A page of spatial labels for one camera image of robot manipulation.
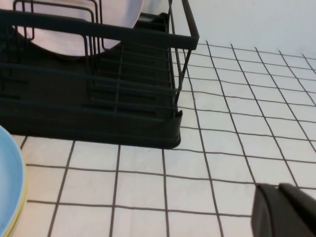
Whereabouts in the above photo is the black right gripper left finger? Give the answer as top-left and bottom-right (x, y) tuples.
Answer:
(251, 184), (315, 237)

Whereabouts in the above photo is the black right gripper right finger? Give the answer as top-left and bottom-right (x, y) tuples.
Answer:
(278, 182), (316, 237)

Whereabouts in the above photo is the light blue round plate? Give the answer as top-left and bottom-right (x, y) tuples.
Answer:
(0, 125), (27, 235)

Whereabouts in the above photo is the yellow round plate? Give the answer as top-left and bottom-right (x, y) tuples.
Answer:
(4, 182), (28, 237)

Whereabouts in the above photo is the pink round plate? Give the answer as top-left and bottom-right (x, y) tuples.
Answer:
(14, 0), (145, 57)

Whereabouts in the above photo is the black plastic drip tray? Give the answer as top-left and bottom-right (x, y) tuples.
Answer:
(0, 12), (184, 149)

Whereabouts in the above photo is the black wire dish rack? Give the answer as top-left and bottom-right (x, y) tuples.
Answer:
(0, 0), (200, 117)

